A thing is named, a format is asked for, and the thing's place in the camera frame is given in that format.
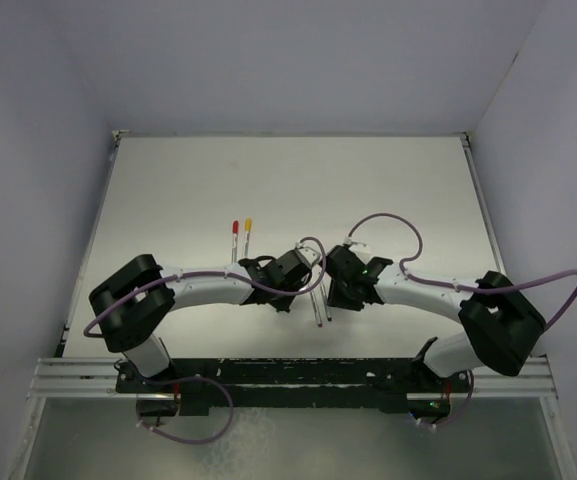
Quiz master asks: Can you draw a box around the blue pen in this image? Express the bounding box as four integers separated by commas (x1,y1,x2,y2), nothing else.
319,284,333,322

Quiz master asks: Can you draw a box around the purple pen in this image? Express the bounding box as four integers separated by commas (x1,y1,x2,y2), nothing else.
309,290,323,328

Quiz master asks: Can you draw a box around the yellow pen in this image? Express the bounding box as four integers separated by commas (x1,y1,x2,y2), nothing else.
242,224,251,258

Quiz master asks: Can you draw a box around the red pen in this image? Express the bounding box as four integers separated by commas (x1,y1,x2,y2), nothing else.
231,232,239,263

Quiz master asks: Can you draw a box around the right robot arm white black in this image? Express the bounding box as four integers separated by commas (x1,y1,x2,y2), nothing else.
325,245,546,391

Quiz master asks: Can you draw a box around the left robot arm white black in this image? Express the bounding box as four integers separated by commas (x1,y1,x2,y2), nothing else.
89,246,321,392

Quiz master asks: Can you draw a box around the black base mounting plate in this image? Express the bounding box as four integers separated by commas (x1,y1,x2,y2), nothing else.
114,358,472,418

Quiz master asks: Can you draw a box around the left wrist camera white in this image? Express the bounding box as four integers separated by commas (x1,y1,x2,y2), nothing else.
295,244,322,269

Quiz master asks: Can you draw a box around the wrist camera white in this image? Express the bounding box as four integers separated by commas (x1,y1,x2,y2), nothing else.
344,239,373,264
295,244,322,269

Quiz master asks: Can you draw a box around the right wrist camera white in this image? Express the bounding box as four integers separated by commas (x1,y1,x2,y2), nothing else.
344,239,373,264

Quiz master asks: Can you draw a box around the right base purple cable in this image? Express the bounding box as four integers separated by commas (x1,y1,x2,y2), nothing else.
415,382,477,430

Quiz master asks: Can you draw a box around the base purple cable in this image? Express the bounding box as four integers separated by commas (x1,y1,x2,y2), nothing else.
415,382,477,430
135,375,235,443

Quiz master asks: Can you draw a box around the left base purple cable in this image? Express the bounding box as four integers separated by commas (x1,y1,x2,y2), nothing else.
135,375,235,443

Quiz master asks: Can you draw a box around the aluminium rail frame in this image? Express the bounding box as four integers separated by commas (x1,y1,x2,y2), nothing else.
28,357,557,398

